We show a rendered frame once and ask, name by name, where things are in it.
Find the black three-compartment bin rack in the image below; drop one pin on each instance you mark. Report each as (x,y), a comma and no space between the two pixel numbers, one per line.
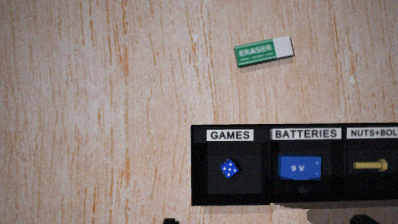
(257,183)

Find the tan bolt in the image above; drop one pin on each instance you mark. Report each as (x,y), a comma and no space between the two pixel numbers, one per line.
(381,165)

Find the blue die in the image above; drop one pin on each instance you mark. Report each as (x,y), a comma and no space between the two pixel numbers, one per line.
(229,168)

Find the green and white eraser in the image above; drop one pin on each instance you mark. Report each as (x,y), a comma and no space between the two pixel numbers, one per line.
(263,51)

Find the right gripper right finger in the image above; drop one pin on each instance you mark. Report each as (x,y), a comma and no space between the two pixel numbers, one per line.
(362,219)

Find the blue battery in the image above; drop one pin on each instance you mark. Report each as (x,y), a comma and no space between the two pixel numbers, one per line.
(298,167)

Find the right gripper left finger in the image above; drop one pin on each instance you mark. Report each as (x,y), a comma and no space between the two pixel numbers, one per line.
(170,221)

